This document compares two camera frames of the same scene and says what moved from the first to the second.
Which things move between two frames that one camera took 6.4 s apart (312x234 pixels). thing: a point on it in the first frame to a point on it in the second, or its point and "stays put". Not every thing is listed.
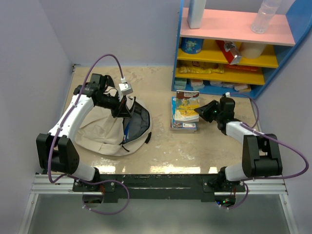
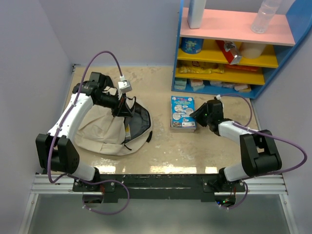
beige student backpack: (100, 132) stays put
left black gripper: (124, 112) stays put
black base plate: (159, 187) stays put
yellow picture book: (186, 102) to (127, 134)
